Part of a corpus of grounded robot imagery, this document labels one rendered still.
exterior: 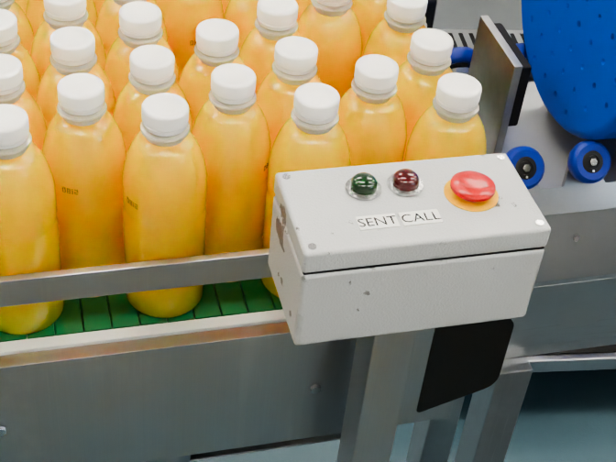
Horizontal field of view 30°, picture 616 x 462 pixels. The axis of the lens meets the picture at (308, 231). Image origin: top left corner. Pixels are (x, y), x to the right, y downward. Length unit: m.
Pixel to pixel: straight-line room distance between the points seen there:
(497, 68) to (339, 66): 0.17
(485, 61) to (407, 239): 0.42
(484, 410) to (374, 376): 0.50
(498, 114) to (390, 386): 0.34
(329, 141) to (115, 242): 0.22
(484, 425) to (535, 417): 0.75
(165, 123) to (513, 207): 0.29
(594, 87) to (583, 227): 0.15
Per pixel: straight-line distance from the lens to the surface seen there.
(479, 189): 0.92
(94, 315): 1.08
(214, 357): 1.07
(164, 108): 0.96
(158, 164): 0.96
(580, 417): 2.29
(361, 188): 0.90
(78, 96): 0.97
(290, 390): 1.13
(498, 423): 1.53
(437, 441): 1.76
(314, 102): 0.97
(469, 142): 1.03
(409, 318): 0.93
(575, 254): 1.27
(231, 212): 1.04
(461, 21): 3.37
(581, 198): 1.25
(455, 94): 1.01
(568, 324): 1.42
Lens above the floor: 1.67
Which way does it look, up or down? 41 degrees down
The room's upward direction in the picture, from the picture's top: 6 degrees clockwise
